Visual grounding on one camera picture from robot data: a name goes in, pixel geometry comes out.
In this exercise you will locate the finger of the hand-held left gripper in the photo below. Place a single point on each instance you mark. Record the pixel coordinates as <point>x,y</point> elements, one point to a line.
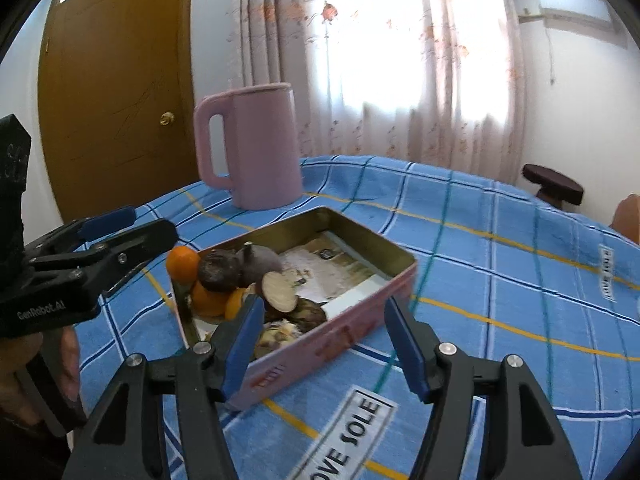
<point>107,222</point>
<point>135,245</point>

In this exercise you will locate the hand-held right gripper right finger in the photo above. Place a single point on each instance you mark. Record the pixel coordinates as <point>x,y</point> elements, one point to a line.
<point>407,350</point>

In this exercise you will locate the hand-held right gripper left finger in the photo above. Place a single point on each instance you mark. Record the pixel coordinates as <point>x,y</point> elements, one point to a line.
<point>245,345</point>

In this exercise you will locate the small orange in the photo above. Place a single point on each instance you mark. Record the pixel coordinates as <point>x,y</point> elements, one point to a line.
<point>234,306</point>
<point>181,262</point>
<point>207,300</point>

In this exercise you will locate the cut fruit half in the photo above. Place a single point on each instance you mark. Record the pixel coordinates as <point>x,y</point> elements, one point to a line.
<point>277,292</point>

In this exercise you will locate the small brown fruit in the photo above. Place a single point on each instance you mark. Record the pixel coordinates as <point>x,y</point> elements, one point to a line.
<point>307,316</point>

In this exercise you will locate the pink tin box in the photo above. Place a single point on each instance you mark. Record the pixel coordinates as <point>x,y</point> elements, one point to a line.
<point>320,355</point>

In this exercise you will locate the dark wrinkled passion fruit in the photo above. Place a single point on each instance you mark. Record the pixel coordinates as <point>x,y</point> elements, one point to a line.
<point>217,270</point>

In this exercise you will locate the round purple passion fruit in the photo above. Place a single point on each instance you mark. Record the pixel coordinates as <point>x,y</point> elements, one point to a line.
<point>262,262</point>

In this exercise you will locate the person's left hand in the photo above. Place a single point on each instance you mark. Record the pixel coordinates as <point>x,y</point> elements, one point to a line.
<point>70,365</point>

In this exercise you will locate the pale fruit peel piece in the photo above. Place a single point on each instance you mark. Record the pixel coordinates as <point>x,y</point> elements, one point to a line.
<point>280,336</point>

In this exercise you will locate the printed paper insert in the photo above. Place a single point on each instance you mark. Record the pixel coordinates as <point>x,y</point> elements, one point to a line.
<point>335,280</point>

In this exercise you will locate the blue checkered tablecloth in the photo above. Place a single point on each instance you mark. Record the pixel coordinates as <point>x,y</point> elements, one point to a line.
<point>500,285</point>

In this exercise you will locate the brass door knob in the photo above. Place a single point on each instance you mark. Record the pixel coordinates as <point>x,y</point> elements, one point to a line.
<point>167,119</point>

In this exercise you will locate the wooden door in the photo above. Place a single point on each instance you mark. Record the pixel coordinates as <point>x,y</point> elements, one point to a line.
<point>115,85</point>

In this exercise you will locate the pink electric kettle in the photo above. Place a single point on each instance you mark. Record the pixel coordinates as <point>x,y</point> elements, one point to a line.
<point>260,150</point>

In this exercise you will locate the dark round stool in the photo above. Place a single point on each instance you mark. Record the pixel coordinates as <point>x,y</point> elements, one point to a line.
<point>552,182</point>

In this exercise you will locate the brown leather armchair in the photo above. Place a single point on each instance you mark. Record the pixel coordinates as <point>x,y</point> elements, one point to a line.
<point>629,220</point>

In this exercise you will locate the sheer floral curtain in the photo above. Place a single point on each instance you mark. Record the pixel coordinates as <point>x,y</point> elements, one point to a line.
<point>375,60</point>

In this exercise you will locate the white air conditioner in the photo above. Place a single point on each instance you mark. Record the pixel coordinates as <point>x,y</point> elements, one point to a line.
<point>575,6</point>

